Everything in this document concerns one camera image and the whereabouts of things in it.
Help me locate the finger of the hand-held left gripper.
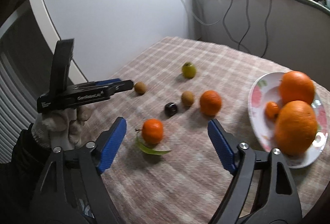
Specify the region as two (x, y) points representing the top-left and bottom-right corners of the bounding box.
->
(103, 80), (134, 95)
(95, 79), (122, 85)

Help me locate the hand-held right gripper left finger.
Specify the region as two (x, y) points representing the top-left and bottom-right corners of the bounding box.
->
(30, 117), (127, 224)

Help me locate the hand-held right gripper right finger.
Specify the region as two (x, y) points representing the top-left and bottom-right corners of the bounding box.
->
(207, 119), (302, 224)

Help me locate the tangerine with green leaf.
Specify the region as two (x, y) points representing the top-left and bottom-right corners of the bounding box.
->
(135, 118), (172, 156)

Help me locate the floral white plate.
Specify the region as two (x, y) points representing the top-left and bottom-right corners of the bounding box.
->
(248, 71), (330, 169)

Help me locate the small kumquat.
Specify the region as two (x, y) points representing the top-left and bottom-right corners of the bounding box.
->
(265, 101), (280, 120)

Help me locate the large orange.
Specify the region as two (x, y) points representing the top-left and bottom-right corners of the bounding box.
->
(279, 71), (316, 106)
(274, 100), (318, 156)

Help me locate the person's left forearm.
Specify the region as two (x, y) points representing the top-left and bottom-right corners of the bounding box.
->
(0, 118), (55, 214)

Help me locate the person's left hand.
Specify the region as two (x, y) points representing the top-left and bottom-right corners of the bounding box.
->
(41, 105), (92, 149)

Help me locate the brown kiwi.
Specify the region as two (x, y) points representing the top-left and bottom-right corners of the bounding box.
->
(134, 81), (147, 95)
(181, 91), (195, 107)

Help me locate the grey ribbed panel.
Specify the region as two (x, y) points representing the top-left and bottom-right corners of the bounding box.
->
(0, 15), (61, 164)

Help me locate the dark round fruit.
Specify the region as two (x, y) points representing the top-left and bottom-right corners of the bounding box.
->
(165, 102), (178, 118)

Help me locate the plaid beige tablecloth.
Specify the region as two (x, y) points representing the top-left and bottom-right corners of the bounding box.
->
(77, 36), (330, 224)

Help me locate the green round fruit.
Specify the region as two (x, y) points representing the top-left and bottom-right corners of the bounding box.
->
(182, 62), (197, 79)

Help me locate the white refrigerator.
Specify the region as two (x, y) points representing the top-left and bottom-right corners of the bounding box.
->
(24, 0), (197, 80)

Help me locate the black cable with inline controller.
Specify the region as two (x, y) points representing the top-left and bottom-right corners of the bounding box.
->
(260, 0), (287, 58)

